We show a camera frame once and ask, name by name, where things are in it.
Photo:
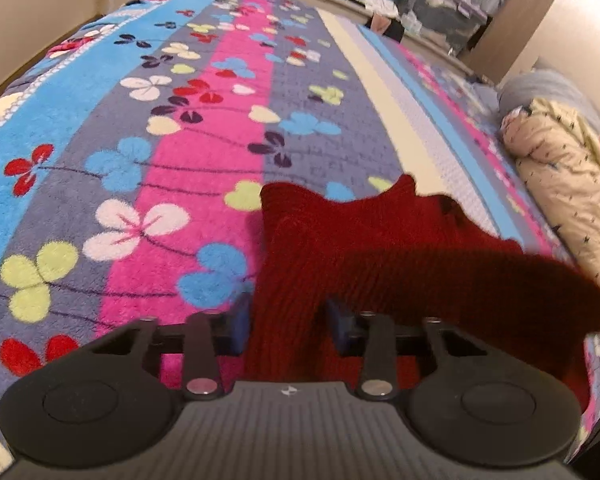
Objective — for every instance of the grey storage bin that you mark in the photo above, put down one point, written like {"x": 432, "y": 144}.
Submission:
{"x": 437, "y": 10}

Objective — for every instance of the pink small cloth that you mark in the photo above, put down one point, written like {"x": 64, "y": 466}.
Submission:
{"x": 381, "y": 22}

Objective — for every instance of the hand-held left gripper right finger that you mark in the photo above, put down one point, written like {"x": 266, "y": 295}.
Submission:
{"x": 337, "y": 327}

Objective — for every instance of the floral striped fleece blanket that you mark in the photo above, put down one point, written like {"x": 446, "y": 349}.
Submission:
{"x": 180, "y": 135}

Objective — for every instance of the beige printed quilt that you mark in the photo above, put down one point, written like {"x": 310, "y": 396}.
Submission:
{"x": 565, "y": 175}

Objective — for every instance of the white folded cloths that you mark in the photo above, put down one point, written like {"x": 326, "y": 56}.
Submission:
{"x": 375, "y": 2}

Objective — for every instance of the brown wooden panel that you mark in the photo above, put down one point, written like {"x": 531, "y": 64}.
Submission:
{"x": 525, "y": 15}

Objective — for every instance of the grey pillow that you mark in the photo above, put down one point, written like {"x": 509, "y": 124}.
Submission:
{"x": 545, "y": 90}

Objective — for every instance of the red knit sweater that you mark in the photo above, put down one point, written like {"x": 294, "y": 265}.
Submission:
{"x": 380, "y": 260}

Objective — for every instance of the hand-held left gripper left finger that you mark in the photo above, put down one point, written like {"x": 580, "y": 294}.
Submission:
{"x": 241, "y": 327}

